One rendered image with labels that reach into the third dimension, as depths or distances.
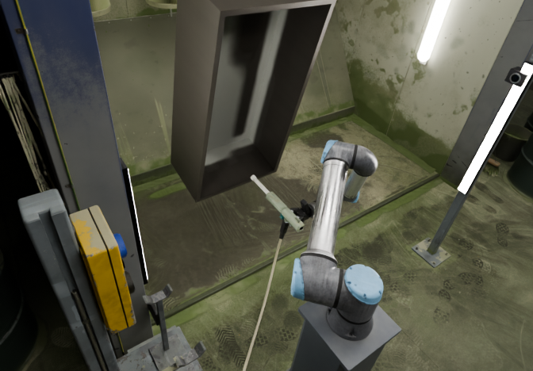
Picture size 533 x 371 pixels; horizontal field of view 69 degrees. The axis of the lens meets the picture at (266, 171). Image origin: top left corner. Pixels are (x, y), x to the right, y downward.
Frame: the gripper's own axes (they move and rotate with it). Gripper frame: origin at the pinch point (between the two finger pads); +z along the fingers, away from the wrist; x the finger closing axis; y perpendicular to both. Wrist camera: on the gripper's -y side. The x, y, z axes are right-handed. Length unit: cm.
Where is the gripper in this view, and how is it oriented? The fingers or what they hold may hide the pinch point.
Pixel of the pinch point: (285, 218)
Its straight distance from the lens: 222.5
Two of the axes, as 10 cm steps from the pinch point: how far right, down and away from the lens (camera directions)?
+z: -7.8, 2.3, -5.8
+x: -5.9, -5.9, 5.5
